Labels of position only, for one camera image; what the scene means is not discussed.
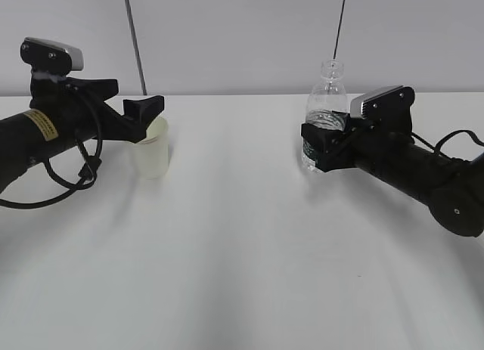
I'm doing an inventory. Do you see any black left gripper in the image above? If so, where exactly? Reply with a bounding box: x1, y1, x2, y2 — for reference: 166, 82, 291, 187
30, 77, 165, 143

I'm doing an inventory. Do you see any white paper cup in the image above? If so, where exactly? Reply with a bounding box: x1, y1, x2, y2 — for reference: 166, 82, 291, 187
131, 116, 169, 179

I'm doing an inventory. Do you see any right black wall seam strip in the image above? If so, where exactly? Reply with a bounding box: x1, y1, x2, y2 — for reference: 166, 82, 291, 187
332, 0, 346, 60

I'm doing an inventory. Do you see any left black wall seam strip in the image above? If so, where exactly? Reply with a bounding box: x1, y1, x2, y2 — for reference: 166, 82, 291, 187
124, 0, 147, 95

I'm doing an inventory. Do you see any black left camera cable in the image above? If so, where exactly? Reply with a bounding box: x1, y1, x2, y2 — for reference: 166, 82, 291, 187
0, 88, 104, 210

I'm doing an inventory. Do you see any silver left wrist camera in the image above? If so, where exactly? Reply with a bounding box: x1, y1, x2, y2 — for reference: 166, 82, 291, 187
20, 37, 84, 76

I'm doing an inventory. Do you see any black right camera cable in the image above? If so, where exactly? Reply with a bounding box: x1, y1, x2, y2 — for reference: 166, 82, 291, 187
410, 129, 484, 158

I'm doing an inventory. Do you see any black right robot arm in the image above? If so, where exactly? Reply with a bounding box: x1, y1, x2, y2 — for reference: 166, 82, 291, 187
301, 115, 483, 237

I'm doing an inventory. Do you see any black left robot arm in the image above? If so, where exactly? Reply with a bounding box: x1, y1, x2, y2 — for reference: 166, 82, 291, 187
1, 78, 165, 189

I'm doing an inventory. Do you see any clear water bottle green label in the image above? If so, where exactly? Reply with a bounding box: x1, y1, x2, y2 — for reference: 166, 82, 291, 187
301, 60, 351, 173

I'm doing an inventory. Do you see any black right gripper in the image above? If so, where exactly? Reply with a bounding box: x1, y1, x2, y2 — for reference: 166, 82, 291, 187
301, 114, 414, 172

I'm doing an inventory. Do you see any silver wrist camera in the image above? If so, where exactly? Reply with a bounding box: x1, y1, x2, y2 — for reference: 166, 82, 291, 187
20, 37, 84, 76
349, 85, 415, 136

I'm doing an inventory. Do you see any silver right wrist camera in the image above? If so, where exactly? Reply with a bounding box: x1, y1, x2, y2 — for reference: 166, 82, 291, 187
349, 85, 415, 136

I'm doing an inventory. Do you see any black wall seam strip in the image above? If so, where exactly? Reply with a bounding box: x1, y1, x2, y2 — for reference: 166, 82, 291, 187
124, 0, 147, 95
332, 0, 346, 60

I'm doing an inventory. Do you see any black camera cable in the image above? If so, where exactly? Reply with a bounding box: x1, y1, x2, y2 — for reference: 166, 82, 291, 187
0, 88, 104, 210
410, 129, 484, 158

